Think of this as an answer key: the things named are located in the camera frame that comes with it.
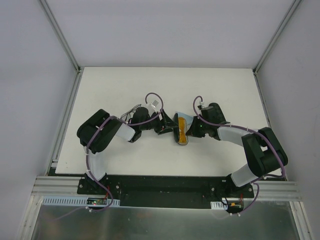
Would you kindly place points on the white cable duct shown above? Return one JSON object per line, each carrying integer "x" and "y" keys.
{"x": 73, "y": 201}
{"x": 219, "y": 205}

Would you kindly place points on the left aluminium frame post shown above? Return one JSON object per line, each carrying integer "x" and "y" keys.
{"x": 59, "y": 34}

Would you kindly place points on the light blue cloth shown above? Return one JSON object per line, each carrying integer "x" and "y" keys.
{"x": 188, "y": 118}

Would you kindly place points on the metal frame clear glasses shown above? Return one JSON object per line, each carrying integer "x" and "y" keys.
{"x": 127, "y": 115}

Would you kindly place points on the aluminium frame post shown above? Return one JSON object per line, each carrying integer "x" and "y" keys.
{"x": 277, "y": 34}
{"x": 59, "y": 34}

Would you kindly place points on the aluminium front rail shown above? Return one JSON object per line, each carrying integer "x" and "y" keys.
{"x": 68, "y": 186}

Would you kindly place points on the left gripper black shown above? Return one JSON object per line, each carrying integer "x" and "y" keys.
{"x": 162, "y": 124}

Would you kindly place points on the right aluminium frame post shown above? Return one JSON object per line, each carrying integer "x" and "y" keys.
{"x": 277, "y": 34}

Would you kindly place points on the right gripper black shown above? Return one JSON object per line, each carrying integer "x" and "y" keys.
{"x": 191, "y": 127}

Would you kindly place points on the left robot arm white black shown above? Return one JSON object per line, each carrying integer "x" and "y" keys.
{"x": 97, "y": 132}

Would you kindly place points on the left white cable duct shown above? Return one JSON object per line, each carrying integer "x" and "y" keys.
{"x": 73, "y": 201}

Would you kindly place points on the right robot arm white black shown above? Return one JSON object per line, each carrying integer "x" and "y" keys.
{"x": 264, "y": 154}

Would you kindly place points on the black glasses case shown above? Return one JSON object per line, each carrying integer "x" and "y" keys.
{"x": 176, "y": 133}

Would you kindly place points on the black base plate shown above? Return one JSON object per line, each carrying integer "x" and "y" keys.
{"x": 183, "y": 192}

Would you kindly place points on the right white cable duct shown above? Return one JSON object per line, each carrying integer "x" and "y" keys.
{"x": 219, "y": 205}

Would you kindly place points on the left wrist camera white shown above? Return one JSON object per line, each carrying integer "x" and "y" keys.
{"x": 153, "y": 107}

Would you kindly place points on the orange safety glasses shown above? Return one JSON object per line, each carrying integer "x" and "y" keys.
{"x": 182, "y": 124}

